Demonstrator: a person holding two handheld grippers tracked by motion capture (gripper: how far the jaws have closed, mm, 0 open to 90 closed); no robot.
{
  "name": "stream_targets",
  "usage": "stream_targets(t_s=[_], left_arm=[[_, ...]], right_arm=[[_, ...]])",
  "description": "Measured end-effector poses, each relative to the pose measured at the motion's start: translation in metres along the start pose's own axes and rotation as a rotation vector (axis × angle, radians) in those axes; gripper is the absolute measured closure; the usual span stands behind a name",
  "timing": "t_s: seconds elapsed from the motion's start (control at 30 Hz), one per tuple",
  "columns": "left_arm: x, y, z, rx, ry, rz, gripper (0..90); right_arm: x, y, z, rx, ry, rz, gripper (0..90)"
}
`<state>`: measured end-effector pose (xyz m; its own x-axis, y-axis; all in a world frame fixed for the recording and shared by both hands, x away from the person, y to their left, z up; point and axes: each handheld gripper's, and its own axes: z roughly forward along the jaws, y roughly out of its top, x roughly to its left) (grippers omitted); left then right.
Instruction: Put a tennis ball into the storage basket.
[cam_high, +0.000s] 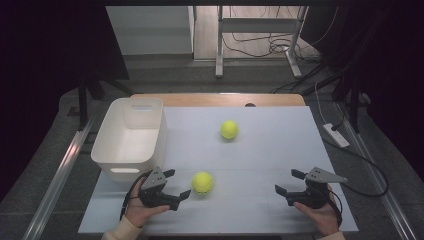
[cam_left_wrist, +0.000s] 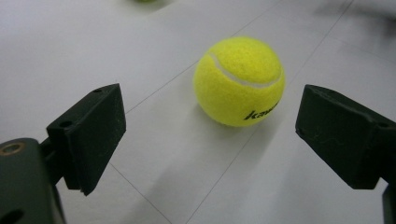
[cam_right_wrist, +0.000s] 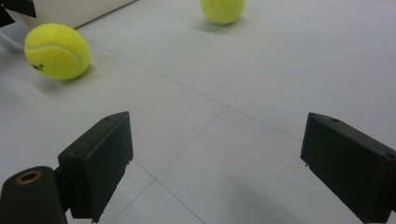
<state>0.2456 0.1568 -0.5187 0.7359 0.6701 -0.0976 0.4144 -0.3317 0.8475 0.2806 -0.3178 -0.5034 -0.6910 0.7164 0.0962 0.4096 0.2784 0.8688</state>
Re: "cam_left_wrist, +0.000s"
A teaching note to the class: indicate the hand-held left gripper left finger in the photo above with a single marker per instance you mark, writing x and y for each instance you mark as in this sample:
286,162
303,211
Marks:
90,137

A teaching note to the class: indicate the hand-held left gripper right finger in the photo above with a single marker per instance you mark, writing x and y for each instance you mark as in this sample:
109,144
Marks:
345,140

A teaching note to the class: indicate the yellow tennis ball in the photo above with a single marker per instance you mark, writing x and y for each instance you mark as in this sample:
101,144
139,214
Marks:
144,1
238,82

